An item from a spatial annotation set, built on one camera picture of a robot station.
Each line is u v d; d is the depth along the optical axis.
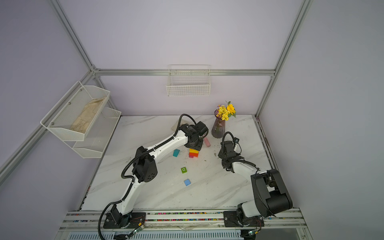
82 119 0.77
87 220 0.75
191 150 0.95
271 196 0.44
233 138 0.80
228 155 0.72
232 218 0.73
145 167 0.55
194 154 0.96
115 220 0.64
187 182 0.86
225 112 0.89
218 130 1.01
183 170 0.90
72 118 0.78
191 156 0.96
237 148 0.78
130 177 0.56
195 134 0.67
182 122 0.69
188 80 0.95
